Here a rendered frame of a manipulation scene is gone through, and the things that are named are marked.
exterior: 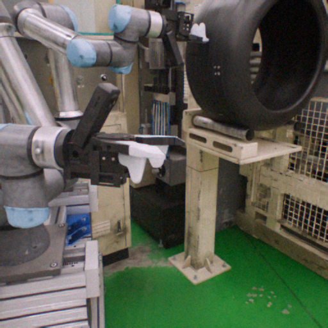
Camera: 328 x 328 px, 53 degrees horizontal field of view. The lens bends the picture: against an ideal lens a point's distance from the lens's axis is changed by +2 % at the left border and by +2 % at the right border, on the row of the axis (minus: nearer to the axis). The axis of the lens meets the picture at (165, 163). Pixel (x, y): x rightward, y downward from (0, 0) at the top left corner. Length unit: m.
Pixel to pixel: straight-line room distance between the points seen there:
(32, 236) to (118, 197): 1.01
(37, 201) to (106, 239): 1.31
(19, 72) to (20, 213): 0.29
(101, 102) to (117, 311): 1.37
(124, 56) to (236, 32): 0.38
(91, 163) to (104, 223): 1.37
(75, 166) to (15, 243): 0.36
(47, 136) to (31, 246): 0.39
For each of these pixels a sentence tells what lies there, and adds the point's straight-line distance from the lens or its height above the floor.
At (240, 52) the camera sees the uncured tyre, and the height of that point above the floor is 1.20.
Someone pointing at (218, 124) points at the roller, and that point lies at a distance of 1.41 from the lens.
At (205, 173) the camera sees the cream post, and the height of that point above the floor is 0.60.
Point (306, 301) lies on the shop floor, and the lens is 1.95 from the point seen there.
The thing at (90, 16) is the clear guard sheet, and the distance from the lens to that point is 1.70.
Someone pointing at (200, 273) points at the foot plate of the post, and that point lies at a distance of 1.96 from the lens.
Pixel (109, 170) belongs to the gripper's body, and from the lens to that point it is 0.54.
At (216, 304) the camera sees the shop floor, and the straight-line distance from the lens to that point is 1.81.
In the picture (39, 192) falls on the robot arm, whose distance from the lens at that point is 0.66.
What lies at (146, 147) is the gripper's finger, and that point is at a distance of 0.47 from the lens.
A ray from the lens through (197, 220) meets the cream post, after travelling 1.80.
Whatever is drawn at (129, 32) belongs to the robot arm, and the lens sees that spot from 1.06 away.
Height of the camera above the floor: 1.21
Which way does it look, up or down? 19 degrees down
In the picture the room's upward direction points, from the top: straight up
